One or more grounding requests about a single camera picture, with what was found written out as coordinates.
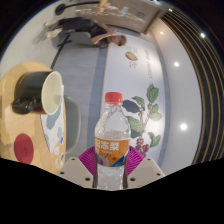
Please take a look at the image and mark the round ceiling lights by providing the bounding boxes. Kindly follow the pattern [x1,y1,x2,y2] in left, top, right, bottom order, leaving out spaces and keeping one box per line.
[159,7,208,132]

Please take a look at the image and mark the clear red-capped drink bottle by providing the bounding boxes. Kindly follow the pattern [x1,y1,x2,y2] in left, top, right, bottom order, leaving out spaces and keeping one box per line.
[94,92,132,191]

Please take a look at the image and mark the black mug with white inside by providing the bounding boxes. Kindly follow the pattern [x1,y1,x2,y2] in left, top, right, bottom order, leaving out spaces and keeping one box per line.
[12,70,64,117]

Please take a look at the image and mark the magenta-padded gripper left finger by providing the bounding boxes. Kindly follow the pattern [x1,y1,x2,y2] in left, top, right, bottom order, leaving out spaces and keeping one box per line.
[57,145,99,190]

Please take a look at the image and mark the grey upholstered chair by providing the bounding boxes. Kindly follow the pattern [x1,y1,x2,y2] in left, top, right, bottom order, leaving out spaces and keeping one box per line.
[63,95,82,155]

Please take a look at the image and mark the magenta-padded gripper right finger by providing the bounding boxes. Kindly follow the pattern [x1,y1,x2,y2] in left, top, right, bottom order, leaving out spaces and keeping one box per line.
[125,145,166,190]

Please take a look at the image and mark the flat round red coaster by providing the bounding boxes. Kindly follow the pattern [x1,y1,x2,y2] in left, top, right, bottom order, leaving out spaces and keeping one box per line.
[13,133,35,165]

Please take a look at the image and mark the coffee branch wall mural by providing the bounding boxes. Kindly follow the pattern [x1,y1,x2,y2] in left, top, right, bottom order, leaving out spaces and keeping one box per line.
[99,34,167,168]

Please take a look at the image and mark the grey chair with black legs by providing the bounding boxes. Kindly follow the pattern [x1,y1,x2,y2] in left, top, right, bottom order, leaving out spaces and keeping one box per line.
[56,31,101,48]

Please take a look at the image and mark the round yellow-topped side table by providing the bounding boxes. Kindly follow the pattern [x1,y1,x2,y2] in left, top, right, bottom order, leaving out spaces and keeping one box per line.
[54,0,111,16]

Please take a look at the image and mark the person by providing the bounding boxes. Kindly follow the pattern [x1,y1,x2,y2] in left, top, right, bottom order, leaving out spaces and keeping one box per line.
[43,17,127,49]

